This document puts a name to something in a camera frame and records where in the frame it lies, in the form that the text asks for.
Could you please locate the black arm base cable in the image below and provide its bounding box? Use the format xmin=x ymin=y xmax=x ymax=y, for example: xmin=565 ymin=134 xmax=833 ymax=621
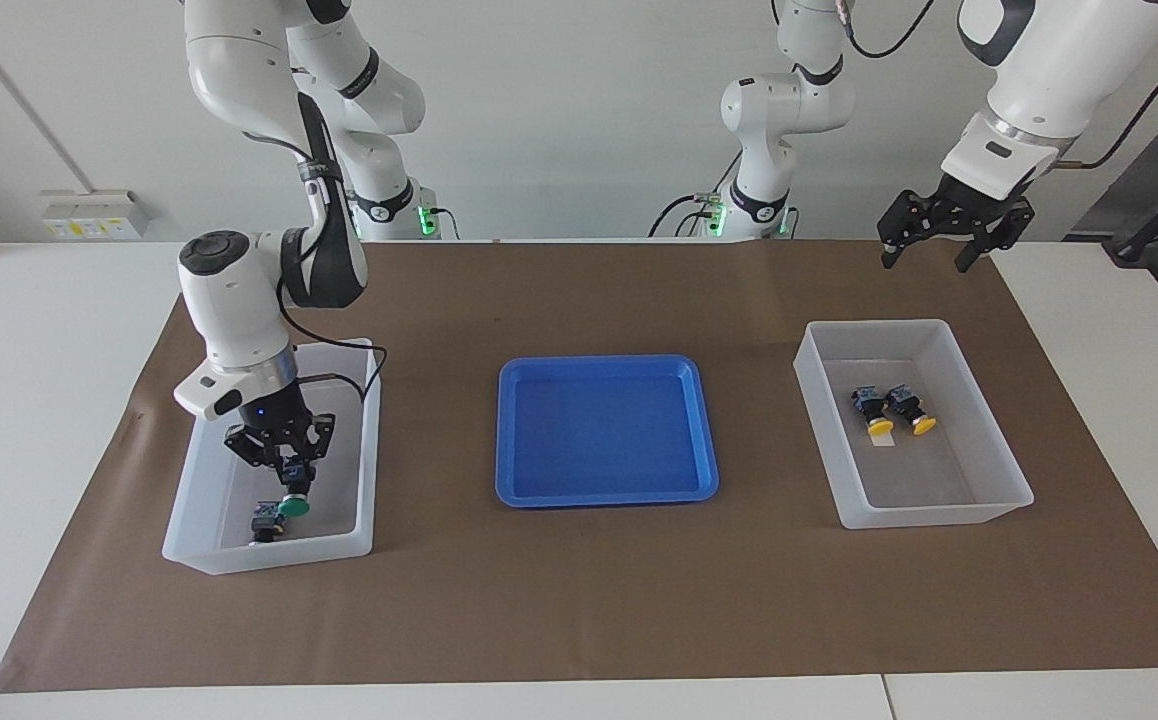
xmin=648 ymin=192 xmax=732 ymax=239
xmin=324 ymin=192 xmax=460 ymax=241

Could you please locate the translucent white plastic box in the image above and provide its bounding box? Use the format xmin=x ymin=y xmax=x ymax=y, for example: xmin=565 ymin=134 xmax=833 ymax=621
xmin=794 ymin=319 xmax=1035 ymax=530
xmin=161 ymin=338 xmax=382 ymax=576

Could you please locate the blue plastic tray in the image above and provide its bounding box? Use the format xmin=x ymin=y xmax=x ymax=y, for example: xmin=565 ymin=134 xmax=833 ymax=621
xmin=495 ymin=354 xmax=720 ymax=509

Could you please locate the white wall conduit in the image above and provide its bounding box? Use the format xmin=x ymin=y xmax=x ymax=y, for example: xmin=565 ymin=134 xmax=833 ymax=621
xmin=0 ymin=0 xmax=92 ymax=196

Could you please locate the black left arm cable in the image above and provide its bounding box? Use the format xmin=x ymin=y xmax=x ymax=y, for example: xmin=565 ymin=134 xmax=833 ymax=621
xmin=844 ymin=0 xmax=1158 ymax=171

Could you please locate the yellow push button switch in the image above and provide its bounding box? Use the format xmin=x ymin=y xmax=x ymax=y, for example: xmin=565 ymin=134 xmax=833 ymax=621
xmin=851 ymin=385 xmax=895 ymax=436
xmin=886 ymin=383 xmax=938 ymax=437

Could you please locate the brown paper table mat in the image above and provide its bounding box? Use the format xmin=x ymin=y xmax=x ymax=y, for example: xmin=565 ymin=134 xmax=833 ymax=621
xmin=0 ymin=238 xmax=1158 ymax=693

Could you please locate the white wall outlet box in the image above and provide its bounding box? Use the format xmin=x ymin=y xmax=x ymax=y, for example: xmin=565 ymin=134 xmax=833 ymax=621
xmin=39 ymin=190 xmax=152 ymax=241

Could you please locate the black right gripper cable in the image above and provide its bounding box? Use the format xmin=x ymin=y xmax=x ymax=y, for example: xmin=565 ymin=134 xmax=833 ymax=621
xmin=277 ymin=280 xmax=389 ymax=403

